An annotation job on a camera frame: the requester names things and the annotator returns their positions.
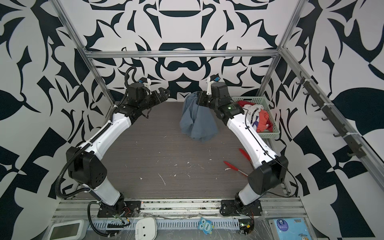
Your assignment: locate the grey blue t shirt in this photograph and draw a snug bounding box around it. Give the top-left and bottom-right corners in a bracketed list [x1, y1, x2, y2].
[180, 92, 219, 142]

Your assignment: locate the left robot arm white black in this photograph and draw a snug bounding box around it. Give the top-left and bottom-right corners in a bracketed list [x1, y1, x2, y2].
[55, 67, 171, 207]

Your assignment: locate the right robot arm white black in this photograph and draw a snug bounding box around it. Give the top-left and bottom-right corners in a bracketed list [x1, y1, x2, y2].
[197, 74, 289, 208]

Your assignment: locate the white t shirt in basket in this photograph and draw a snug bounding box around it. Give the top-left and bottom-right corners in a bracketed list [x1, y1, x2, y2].
[244, 104, 269, 133]

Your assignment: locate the green plastic basket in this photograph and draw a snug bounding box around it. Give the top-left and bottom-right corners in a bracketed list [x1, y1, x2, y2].
[232, 97, 280, 139]

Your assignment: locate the red t shirt in basket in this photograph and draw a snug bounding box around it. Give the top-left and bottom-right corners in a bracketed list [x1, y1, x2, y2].
[238, 101, 273, 133]

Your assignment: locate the red pen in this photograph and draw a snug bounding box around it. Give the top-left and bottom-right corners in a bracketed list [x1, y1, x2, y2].
[223, 148, 254, 177]

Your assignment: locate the blue owl toy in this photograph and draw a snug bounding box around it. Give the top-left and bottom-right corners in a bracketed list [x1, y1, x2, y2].
[197, 217, 214, 235]

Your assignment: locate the white box device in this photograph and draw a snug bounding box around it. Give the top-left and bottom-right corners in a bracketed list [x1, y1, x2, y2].
[135, 217, 158, 240]

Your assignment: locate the blue labelled box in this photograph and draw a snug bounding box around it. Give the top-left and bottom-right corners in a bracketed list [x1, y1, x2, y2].
[269, 218, 313, 240]

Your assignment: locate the white tablet screen device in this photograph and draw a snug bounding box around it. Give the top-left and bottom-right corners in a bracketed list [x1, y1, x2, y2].
[46, 220, 89, 240]

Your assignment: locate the horizontal aluminium frame bar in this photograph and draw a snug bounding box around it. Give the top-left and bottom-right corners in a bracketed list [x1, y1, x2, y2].
[85, 50, 278, 59]

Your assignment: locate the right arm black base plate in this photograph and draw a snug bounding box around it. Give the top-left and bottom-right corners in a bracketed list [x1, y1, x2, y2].
[220, 200, 263, 217]

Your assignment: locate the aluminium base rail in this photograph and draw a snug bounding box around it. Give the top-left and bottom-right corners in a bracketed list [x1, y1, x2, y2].
[52, 198, 308, 221]

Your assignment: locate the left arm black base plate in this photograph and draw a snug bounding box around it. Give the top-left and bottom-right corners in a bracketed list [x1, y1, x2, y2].
[97, 201, 142, 218]

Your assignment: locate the black wall hook rack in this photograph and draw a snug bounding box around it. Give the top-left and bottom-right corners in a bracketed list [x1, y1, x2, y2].
[297, 73, 367, 159]

